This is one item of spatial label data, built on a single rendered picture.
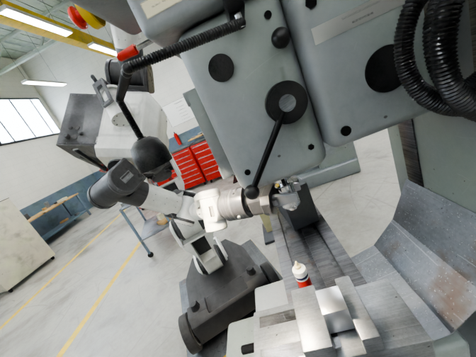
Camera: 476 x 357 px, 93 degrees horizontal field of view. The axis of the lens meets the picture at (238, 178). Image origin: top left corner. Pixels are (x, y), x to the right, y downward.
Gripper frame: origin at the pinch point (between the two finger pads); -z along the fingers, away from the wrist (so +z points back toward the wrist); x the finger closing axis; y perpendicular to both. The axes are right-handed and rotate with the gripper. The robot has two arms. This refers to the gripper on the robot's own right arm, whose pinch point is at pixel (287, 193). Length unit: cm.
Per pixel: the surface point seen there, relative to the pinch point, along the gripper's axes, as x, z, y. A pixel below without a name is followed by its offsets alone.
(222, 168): -5.7, 10.8, -12.6
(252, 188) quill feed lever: -14.6, 1.5, -9.9
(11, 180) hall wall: 317, 897, -75
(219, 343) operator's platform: 10, 67, 84
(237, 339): -5, 37, 54
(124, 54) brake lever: 1, 26, -46
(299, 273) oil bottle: -1.6, 4.5, 25.1
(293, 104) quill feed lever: -10.8, -9.5, -21.2
